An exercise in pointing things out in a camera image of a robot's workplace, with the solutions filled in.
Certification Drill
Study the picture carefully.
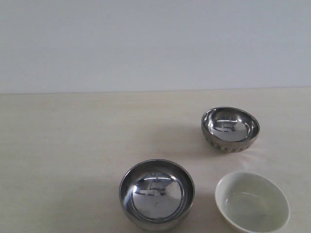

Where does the ribbed stainless steel bowl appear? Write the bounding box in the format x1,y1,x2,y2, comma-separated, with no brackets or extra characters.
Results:
201,107,260,153

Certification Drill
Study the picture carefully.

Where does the smooth stainless steel bowl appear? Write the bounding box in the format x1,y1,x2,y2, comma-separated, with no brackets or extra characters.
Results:
119,159,195,232

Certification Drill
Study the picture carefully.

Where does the white ceramic bowl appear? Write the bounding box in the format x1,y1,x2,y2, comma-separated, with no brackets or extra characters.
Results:
214,171,290,233

